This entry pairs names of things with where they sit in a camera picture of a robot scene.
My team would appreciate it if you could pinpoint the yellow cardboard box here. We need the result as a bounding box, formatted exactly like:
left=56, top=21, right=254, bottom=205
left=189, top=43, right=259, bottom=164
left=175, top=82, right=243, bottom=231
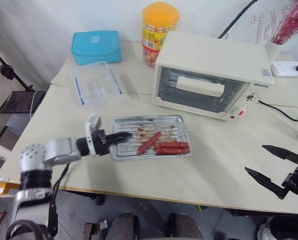
left=0, top=171, right=22, bottom=199

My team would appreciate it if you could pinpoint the red sausage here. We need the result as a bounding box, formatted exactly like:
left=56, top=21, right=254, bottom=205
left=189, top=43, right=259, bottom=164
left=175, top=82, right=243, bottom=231
left=156, top=141, right=189, bottom=149
left=137, top=130, right=162, bottom=154
left=155, top=147, right=191, bottom=156

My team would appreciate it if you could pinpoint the black oven power cable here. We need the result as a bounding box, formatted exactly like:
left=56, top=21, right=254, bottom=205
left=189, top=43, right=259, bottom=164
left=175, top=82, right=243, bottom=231
left=258, top=99, right=298, bottom=123

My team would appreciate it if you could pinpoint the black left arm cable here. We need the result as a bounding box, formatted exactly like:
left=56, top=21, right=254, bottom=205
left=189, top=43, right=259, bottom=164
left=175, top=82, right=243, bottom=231
left=47, top=163, right=70, bottom=237

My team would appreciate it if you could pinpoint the black cable on wall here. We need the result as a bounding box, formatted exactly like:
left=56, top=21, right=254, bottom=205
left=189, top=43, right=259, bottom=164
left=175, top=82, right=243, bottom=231
left=217, top=0, right=259, bottom=40

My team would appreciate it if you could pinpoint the silver metal baking tray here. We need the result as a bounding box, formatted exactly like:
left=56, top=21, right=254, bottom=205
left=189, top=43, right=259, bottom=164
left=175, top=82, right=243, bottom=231
left=110, top=114, right=192, bottom=162

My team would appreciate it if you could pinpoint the black tablet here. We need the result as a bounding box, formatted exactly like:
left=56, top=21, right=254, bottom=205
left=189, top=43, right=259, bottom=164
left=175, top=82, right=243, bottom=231
left=0, top=90, right=46, bottom=115

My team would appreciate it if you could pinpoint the black table clamp knob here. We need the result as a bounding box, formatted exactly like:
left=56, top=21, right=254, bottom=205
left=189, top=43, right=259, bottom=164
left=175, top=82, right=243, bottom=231
left=90, top=194, right=106, bottom=206

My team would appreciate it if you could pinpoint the white and black rounded object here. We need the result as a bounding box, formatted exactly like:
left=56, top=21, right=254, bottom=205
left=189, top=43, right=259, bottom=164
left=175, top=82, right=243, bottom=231
left=257, top=216, right=298, bottom=240

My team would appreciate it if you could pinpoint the white paper vase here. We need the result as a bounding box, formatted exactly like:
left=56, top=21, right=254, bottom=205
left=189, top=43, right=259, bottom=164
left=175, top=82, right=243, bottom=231
left=265, top=38, right=286, bottom=63

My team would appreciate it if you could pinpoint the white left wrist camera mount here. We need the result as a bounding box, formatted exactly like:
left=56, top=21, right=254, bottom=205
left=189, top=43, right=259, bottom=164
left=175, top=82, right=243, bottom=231
left=85, top=114, right=102, bottom=151

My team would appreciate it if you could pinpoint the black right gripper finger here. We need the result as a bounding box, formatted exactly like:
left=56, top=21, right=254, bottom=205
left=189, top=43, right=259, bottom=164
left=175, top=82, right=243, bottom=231
left=262, top=144, right=298, bottom=165
left=245, top=166, right=289, bottom=200

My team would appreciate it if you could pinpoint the white tablet cable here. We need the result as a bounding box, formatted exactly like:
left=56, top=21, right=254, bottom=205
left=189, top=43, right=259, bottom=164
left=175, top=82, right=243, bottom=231
left=29, top=91, right=40, bottom=119

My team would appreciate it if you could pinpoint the clear container with blue clips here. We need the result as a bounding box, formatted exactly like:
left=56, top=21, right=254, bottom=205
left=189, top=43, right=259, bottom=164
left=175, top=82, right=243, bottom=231
left=73, top=61, right=122, bottom=107

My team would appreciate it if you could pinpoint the cream toaster oven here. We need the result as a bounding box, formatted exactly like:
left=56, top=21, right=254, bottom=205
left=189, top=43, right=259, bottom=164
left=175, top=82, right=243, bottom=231
left=152, top=31, right=275, bottom=122

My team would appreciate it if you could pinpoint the white grid patterned sheet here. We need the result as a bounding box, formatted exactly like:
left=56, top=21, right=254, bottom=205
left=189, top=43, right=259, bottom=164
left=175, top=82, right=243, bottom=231
left=226, top=0, right=298, bottom=47

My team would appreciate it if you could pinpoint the white power strip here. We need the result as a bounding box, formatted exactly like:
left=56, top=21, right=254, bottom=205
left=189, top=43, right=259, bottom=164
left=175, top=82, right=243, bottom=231
left=271, top=60, right=298, bottom=78

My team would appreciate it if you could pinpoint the dark rounded shape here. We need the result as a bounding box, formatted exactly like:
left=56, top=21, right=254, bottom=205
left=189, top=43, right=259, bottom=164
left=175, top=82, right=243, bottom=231
left=108, top=212, right=142, bottom=240
left=167, top=212, right=204, bottom=240

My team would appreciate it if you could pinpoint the candy jar with orange lid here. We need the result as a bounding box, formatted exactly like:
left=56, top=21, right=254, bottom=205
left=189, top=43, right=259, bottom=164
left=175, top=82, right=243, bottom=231
left=141, top=1, right=180, bottom=68

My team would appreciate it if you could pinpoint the white oven door handle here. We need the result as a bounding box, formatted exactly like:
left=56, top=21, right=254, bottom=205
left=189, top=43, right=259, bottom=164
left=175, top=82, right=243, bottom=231
left=176, top=75, right=226, bottom=98

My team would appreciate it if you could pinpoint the blue fabric pouch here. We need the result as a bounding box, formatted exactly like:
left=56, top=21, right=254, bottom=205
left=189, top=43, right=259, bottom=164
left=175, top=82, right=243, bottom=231
left=71, top=31, right=123, bottom=66

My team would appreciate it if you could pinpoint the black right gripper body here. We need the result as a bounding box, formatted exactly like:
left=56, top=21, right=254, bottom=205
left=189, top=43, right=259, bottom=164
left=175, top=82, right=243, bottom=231
left=282, top=156, right=298, bottom=195

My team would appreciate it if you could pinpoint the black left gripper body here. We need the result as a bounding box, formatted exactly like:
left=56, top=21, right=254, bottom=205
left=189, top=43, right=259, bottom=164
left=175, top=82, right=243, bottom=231
left=90, top=129, right=112, bottom=157

